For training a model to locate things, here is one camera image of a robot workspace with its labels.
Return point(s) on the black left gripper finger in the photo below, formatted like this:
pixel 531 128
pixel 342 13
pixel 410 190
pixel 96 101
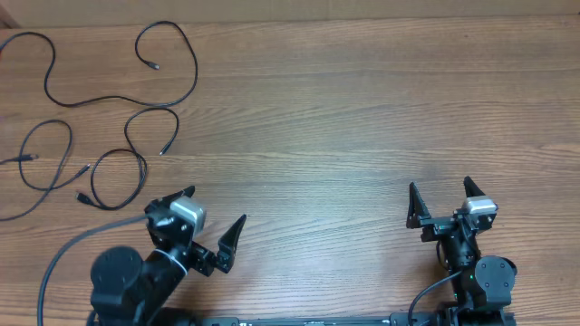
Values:
pixel 167 200
pixel 227 245

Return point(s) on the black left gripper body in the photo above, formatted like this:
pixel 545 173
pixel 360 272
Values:
pixel 199 262

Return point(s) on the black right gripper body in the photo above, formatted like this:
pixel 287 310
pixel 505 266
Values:
pixel 458 249

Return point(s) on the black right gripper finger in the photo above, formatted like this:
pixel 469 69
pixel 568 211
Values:
pixel 471 189
pixel 418 210

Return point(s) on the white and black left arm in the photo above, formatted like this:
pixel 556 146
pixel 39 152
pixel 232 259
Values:
pixel 130 290

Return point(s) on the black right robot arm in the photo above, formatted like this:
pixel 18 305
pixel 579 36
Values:
pixel 481 285

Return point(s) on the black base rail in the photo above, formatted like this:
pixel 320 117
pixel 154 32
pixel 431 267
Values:
pixel 312 321

